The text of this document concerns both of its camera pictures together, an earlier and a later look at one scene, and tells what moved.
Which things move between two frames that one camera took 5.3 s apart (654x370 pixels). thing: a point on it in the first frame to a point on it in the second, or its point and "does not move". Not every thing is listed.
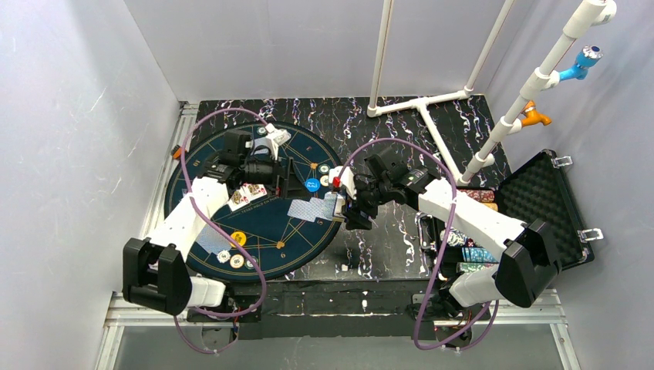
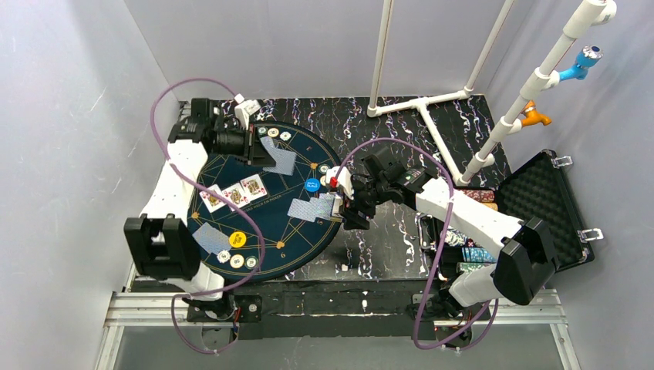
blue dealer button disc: (312, 184) does not move
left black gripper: (278, 173) to (250, 146)
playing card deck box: (340, 202) does not move
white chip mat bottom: (224, 256) does not move
